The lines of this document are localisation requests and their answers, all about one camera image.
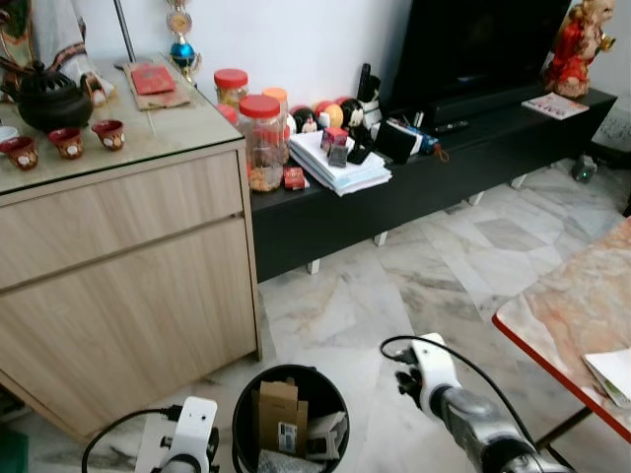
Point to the brown cardboard box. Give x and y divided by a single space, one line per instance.
281 414

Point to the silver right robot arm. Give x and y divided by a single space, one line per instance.
488 434

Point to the black round rubbish bin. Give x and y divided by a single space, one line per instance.
242 424

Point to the black metal table leg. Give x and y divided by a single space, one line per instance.
562 432

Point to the light wood cabinet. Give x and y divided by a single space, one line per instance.
118 286

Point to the black TV cabinet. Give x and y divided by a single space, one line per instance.
444 187

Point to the white paper box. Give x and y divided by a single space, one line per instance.
611 374

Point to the white paper stack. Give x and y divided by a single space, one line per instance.
340 172

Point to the small red box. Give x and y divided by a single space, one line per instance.
294 177

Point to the black wallet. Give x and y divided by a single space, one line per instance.
397 141

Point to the small grey floor device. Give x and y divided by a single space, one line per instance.
586 169

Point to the tall red lid jar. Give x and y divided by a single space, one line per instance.
263 143

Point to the black remote control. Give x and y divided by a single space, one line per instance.
365 84

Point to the white and red booklet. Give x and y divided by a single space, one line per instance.
555 105

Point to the orange lid jar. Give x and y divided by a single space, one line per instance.
275 97

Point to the small red tea cup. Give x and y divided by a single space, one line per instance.
18 153
66 143
108 135

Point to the white lace cloth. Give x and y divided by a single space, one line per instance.
616 123

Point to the small red lid jar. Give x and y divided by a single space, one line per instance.
231 87

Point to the black television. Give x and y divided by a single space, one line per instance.
483 44

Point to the red packet on tray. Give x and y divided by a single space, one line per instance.
156 84

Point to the red and gold figurine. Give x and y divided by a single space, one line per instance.
575 49

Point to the black iron teapot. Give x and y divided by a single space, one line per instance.
49 99

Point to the gold and blue ornament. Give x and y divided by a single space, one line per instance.
181 49

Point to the grey metal pole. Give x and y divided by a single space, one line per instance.
125 30

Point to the robed statue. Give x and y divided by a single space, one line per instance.
49 30

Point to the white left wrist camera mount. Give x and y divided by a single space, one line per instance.
192 434

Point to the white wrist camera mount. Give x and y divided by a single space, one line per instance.
436 370
192 434

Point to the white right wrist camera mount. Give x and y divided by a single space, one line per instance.
436 370

